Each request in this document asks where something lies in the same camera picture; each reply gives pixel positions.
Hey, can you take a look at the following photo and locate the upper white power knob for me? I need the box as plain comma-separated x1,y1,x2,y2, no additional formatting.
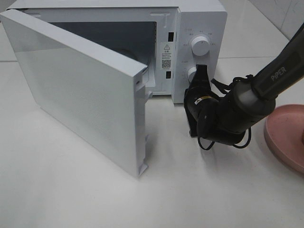
190,34,211,57

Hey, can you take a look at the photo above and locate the pink round plate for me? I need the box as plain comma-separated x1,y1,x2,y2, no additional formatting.
264,104,304,174

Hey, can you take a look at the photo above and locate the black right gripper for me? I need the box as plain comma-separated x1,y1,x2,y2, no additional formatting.
184,64,219,137

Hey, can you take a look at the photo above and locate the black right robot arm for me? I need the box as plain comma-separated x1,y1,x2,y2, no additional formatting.
184,27,304,150

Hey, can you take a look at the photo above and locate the white microwave door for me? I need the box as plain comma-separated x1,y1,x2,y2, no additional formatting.
0,9,147,177

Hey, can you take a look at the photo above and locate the white microwave oven body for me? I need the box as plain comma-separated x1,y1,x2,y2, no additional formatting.
5,0,227,103

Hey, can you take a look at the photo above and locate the lower white timer knob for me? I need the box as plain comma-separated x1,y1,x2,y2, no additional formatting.
188,66,197,83

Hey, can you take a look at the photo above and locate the white warning label sticker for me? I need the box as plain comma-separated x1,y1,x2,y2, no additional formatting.
160,42,173,70

